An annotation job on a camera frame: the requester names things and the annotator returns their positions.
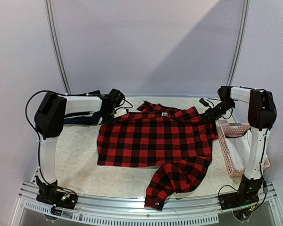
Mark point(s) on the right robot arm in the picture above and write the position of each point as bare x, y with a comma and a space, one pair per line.
261, 117

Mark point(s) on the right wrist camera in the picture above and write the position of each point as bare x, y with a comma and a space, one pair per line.
204, 102

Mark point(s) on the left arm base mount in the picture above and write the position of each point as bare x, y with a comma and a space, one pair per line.
55, 195

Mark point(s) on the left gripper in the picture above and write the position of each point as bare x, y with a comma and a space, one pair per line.
108, 122

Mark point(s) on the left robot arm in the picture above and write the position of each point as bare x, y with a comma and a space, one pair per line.
56, 108

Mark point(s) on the folded navy blue garment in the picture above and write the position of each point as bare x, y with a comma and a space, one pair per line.
82, 118

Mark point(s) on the folded black garment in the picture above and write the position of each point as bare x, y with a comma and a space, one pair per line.
87, 94

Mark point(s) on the red black plaid shirt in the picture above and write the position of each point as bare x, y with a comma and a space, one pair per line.
178, 141

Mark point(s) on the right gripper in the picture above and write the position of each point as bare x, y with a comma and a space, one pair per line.
210, 114

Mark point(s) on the aluminium front rail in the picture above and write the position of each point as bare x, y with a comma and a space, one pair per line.
106, 211

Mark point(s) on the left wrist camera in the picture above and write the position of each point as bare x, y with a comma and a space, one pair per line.
120, 112

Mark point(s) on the pink plastic laundry basket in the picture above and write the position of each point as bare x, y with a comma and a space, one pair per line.
228, 150

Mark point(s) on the left aluminium corner post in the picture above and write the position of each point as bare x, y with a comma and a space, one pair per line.
55, 45

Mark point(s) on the aluminium corner post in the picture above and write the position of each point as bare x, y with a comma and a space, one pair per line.
55, 45
239, 41

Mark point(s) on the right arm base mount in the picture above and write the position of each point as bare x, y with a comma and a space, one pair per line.
233, 200

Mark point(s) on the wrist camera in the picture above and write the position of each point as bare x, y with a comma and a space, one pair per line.
204, 102
120, 112

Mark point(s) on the right aluminium corner post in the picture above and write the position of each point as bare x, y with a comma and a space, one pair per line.
239, 41

